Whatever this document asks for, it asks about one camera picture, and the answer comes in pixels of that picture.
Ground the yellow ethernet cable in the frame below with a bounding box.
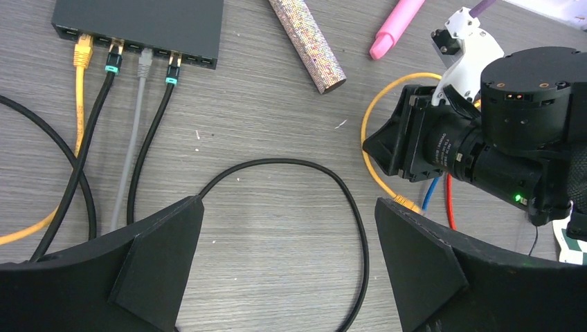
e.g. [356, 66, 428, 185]
[360, 72, 444, 214]

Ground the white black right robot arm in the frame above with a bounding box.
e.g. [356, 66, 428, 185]
[363, 46, 586, 331]

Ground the grey ethernet cable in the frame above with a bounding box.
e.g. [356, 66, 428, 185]
[109, 47, 154, 233]

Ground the glitter tube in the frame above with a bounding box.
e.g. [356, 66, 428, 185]
[269, 0, 347, 95]

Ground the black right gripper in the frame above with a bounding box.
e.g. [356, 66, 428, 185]
[362, 85, 571, 226]

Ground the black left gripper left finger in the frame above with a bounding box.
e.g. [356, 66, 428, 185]
[1, 196, 204, 331]

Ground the dark grey network switch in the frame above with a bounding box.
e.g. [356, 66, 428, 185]
[51, 0, 224, 69]

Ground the pink marker pen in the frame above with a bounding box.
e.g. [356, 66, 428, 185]
[369, 0, 425, 60]

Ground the blue ethernet cable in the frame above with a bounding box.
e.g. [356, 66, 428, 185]
[421, 176, 441, 212]

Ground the green white checkerboard mat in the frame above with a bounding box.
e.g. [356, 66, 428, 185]
[551, 215, 586, 266]

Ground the black cable teal boot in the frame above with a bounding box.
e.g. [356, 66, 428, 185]
[1, 55, 369, 331]
[29, 34, 122, 262]

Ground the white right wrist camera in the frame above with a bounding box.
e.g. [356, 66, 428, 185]
[432, 7, 505, 107]

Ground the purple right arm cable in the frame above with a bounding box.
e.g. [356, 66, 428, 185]
[468, 0, 497, 19]

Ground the red ethernet cable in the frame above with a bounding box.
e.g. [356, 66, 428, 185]
[445, 174, 458, 231]

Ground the yellow cable in grey switch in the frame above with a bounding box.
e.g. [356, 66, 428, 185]
[0, 33, 94, 246]

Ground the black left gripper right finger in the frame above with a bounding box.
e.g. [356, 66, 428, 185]
[374, 198, 586, 331]

